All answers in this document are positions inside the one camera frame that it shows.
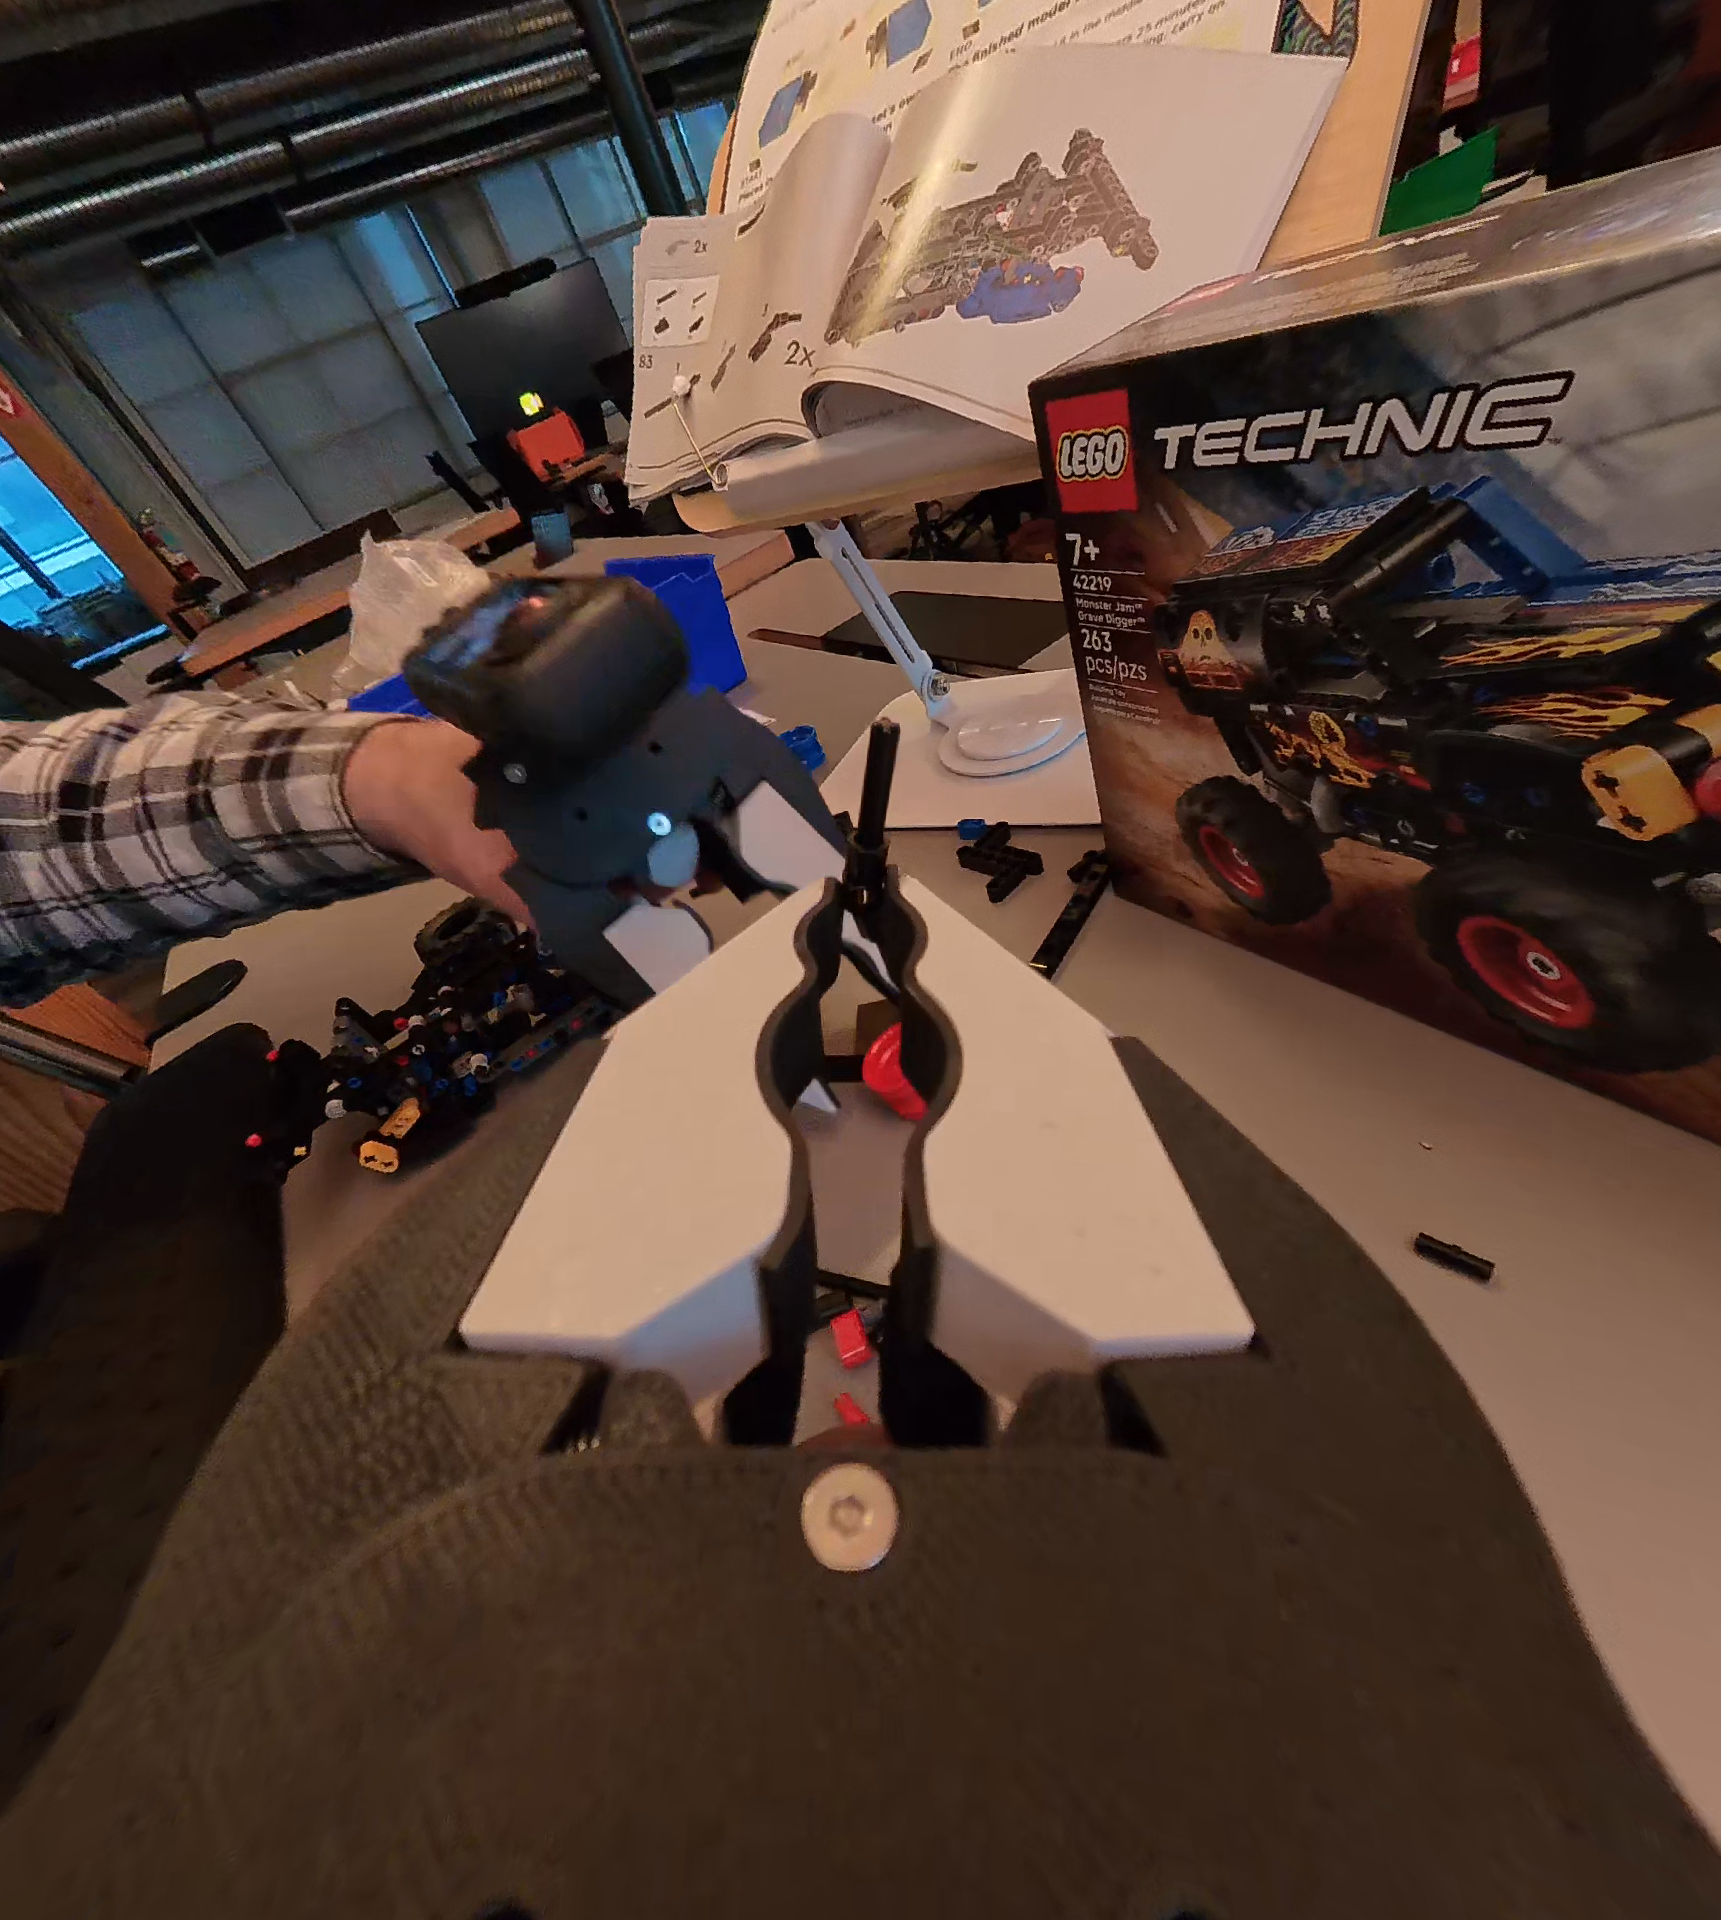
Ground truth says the grey desk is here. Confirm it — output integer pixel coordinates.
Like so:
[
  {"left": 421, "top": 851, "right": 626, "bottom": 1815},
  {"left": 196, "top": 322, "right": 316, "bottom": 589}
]
[{"left": 162, "top": 855, "right": 1721, "bottom": 1893}]

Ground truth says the white book stand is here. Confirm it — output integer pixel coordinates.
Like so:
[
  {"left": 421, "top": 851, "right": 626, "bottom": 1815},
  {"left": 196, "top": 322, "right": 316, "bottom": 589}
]
[{"left": 680, "top": 0, "right": 1440, "bottom": 832}]

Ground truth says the wooden pillar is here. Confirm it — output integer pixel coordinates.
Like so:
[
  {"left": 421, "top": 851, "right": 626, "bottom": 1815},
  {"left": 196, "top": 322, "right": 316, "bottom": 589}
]
[{"left": 0, "top": 247, "right": 225, "bottom": 641}]

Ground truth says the toy truck chassis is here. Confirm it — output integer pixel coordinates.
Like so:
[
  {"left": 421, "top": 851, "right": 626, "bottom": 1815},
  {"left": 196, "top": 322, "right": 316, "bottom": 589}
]
[{"left": 261, "top": 897, "right": 623, "bottom": 1180}]

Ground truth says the pile of small building pieces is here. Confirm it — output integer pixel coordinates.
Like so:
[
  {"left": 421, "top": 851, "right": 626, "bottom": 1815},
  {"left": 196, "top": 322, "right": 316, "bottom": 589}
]
[{"left": 806, "top": 1274, "right": 893, "bottom": 1434}]

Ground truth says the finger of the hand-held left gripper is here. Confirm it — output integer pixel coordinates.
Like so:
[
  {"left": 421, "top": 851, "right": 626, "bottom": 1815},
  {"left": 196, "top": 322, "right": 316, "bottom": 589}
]
[
  {"left": 716, "top": 782, "right": 855, "bottom": 903},
  {"left": 602, "top": 901, "right": 726, "bottom": 1009}
]

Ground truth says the instruction booklet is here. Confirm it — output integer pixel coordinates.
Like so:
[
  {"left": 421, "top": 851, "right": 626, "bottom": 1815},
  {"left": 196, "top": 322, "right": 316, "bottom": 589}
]
[{"left": 624, "top": 0, "right": 1350, "bottom": 504}]

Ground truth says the black wall screen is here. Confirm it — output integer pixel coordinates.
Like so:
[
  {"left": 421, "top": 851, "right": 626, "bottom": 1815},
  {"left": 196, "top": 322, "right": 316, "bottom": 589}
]
[{"left": 416, "top": 259, "right": 636, "bottom": 438}]

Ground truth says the black rod with connector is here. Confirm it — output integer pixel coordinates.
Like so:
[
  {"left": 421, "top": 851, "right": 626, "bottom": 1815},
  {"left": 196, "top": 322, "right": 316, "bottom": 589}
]
[{"left": 814, "top": 717, "right": 929, "bottom": 1001}]

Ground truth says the monster truck toy box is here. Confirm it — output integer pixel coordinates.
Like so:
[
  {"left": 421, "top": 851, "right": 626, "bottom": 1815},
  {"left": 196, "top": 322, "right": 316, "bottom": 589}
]
[{"left": 1029, "top": 121, "right": 1721, "bottom": 1189}]

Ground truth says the black L-shaped beam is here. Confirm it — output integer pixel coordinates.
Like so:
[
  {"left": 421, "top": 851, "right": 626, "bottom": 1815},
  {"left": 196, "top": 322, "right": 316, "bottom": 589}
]
[{"left": 955, "top": 822, "right": 1045, "bottom": 903}]

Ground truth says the green flat board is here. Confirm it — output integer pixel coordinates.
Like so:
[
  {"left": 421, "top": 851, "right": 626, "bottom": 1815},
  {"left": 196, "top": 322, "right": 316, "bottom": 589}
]
[{"left": 1378, "top": 126, "right": 1506, "bottom": 240}]

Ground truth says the black metal column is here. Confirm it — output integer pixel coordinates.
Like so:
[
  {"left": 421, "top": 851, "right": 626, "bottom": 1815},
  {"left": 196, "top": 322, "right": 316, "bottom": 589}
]
[{"left": 566, "top": 0, "right": 696, "bottom": 221}]

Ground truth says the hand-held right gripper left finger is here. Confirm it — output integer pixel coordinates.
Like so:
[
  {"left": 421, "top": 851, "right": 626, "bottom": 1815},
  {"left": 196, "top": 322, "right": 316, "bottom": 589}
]
[{"left": 459, "top": 879, "right": 822, "bottom": 1442}]

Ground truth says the person's left hand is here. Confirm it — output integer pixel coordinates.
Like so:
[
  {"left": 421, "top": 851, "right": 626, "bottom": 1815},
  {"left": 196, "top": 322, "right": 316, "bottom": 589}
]
[{"left": 343, "top": 717, "right": 545, "bottom": 937}]

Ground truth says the crumpled clear plastic bag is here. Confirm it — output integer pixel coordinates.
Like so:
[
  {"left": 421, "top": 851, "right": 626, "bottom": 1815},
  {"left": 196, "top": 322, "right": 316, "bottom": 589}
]
[{"left": 347, "top": 536, "right": 490, "bottom": 697}]

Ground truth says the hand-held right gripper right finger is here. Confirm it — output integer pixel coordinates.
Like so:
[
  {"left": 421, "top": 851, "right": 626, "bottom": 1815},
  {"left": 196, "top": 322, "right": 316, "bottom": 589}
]
[{"left": 897, "top": 876, "right": 1257, "bottom": 1438}]

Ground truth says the blue storage bin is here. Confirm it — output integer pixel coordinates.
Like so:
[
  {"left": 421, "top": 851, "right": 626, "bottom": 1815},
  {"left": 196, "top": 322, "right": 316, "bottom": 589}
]
[{"left": 334, "top": 555, "right": 748, "bottom": 722}]

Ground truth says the person's left forearm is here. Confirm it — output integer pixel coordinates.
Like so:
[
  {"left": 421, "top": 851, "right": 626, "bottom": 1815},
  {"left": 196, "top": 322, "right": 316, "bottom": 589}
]
[{"left": 0, "top": 690, "right": 443, "bottom": 1053}]

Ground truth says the long black beam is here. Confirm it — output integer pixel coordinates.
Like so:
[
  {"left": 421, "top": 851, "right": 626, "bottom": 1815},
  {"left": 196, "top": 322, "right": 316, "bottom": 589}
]
[{"left": 1032, "top": 847, "right": 1114, "bottom": 979}]

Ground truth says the red wheel rim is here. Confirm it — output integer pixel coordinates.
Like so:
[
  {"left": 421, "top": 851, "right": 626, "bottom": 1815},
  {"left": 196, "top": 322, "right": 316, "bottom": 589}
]
[{"left": 860, "top": 1025, "right": 936, "bottom": 1124}]

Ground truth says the black chair armrest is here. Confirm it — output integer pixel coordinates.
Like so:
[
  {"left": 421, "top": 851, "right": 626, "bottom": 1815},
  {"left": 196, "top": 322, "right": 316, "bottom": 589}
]
[{"left": 140, "top": 960, "right": 250, "bottom": 1045}]

